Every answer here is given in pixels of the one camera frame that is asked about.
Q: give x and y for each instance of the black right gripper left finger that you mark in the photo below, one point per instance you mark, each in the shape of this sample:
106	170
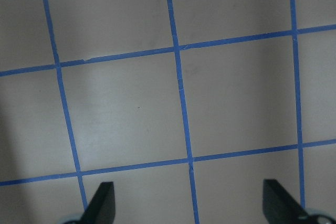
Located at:
102	206

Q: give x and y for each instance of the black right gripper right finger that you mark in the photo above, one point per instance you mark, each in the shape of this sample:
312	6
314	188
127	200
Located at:
279	206

